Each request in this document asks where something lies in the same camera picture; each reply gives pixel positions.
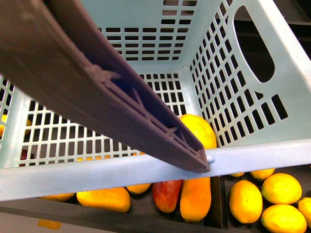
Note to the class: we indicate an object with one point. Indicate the red mango on shelf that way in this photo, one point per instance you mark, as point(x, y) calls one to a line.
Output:
point(166, 195)

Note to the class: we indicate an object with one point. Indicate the yellow mango left shelf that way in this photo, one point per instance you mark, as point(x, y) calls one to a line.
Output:
point(113, 199)

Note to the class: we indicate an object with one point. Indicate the brown basket handle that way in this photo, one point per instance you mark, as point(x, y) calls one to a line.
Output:
point(53, 51)

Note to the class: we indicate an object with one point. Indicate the orange mango on shelf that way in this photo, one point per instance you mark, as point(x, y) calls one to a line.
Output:
point(195, 199)

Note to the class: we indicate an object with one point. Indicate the yellow lemon right shelf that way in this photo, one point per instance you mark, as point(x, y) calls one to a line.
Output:
point(281, 188)

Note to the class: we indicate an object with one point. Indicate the teal plastic shopping basket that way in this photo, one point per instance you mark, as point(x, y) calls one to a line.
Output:
point(235, 63)

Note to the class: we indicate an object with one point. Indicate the yellow lemon shelf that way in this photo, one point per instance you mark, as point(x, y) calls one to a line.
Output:
point(283, 218)
point(281, 188)

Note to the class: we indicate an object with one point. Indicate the yellow lemon bottom shelf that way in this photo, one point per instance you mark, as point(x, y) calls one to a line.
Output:
point(283, 218)

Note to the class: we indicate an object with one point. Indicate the yellow lemon on shelf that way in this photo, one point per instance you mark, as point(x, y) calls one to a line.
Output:
point(245, 202)

